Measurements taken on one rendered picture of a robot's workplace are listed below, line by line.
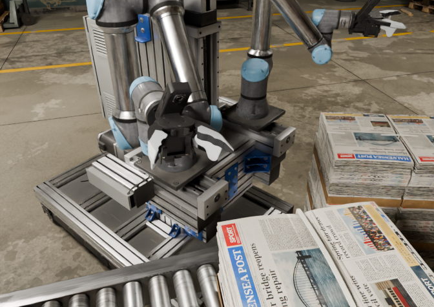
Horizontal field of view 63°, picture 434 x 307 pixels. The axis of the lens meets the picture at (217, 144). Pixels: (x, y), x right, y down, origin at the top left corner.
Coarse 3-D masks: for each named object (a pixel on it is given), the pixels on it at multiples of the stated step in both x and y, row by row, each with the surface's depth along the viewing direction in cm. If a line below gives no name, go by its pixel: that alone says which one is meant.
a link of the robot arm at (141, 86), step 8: (136, 80) 86; (144, 80) 85; (152, 80) 85; (136, 88) 83; (144, 88) 82; (152, 88) 81; (160, 88) 83; (136, 96) 82; (144, 96) 79; (136, 104) 82; (136, 112) 85; (144, 120) 85
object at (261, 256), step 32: (224, 224) 76; (256, 224) 75; (288, 224) 76; (224, 256) 70; (256, 256) 69; (288, 256) 69; (224, 288) 80; (256, 288) 63; (288, 288) 63; (320, 288) 63
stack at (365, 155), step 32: (320, 128) 162; (352, 128) 149; (384, 128) 149; (416, 128) 149; (320, 160) 156; (352, 160) 131; (384, 160) 130; (416, 160) 132; (320, 192) 155; (352, 192) 139; (384, 192) 138; (416, 192) 137; (416, 224) 145
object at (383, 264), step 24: (336, 216) 78; (360, 216) 78; (384, 216) 78; (336, 240) 72; (360, 240) 72; (384, 240) 72; (360, 264) 67; (384, 264) 67; (408, 264) 67; (360, 288) 63; (384, 288) 63; (408, 288) 63; (432, 288) 63
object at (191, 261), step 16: (176, 256) 97; (192, 256) 97; (208, 256) 97; (112, 272) 93; (128, 272) 93; (144, 272) 93; (160, 272) 93; (192, 272) 96; (32, 288) 89; (48, 288) 89; (64, 288) 89; (80, 288) 89; (96, 288) 89; (144, 288) 94; (0, 304) 85; (16, 304) 85; (32, 304) 86; (64, 304) 89
